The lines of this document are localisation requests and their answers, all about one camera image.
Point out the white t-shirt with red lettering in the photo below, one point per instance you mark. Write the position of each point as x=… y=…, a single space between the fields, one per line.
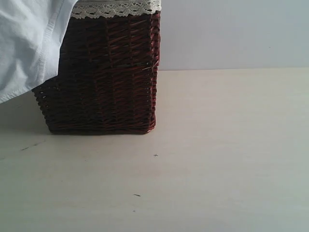
x=31 y=35

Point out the dark red wicker basket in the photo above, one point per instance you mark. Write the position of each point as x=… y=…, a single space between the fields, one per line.
x=107 y=76

